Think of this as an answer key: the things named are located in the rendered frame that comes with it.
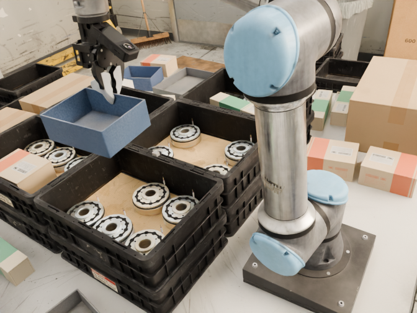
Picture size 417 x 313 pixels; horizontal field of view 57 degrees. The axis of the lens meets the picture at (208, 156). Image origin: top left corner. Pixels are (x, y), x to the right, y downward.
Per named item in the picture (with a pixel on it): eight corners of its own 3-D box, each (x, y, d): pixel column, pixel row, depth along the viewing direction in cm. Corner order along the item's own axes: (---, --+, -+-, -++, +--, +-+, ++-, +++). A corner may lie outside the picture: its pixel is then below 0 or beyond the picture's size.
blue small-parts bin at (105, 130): (151, 124, 95) (145, 99, 91) (110, 158, 85) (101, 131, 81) (92, 110, 104) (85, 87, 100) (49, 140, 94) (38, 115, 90)
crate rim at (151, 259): (226, 187, 98) (226, 180, 97) (147, 271, 79) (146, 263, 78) (116, 147, 119) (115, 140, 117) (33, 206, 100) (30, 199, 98)
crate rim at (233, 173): (279, 130, 118) (279, 123, 116) (226, 187, 99) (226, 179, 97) (177, 104, 138) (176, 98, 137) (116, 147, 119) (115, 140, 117)
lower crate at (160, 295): (231, 242, 110) (228, 212, 103) (164, 326, 91) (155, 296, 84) (131, 197, 131) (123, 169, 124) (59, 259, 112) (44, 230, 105)
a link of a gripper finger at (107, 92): (100, 100, 99) (93, 64, 95) (116, 104, 96) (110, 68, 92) (90, 104, 97) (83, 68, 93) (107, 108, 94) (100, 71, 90)
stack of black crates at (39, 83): (55, 116, 306) (35, 62, 280) (82, 123, 292) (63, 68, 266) (12, 142, 280) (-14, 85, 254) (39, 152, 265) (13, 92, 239)
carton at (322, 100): (321, 131, 152) (322, 118, 149) (306, 129, 155) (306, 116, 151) (331, 102, 170) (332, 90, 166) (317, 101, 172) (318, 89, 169)
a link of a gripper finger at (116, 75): (110, 95, 102) (102, 61, 97) (126, 99, 99) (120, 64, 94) (101, 99, 100) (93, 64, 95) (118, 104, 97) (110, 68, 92)
